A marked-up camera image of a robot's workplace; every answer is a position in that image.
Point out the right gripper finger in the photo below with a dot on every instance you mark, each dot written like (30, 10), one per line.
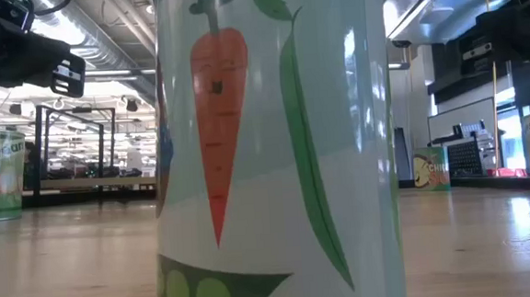
(476, 52)

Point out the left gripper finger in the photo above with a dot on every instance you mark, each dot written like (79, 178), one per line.
(69, 77)

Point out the green chicken soup can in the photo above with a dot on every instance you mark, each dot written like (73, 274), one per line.
(432, 170)

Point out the white vegetable can with carrot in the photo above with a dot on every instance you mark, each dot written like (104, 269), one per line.
(271, 166)

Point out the metal ventilation hood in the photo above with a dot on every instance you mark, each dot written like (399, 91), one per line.
(441, 18)

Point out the white board panel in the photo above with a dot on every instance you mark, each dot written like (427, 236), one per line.
(461, 118)

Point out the person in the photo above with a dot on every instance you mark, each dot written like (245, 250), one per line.
(30, 158)

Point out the black perforated rack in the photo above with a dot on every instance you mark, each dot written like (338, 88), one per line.
(466, 159)

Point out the red storage bins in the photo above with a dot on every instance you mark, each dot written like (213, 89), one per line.
(506, 173)

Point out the dark grey upright panel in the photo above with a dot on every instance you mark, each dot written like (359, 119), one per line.
(404, 158)

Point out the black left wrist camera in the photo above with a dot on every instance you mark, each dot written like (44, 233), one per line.
(8, 12)

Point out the silver ceiling duct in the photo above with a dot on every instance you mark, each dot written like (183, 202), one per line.
(102, 43)

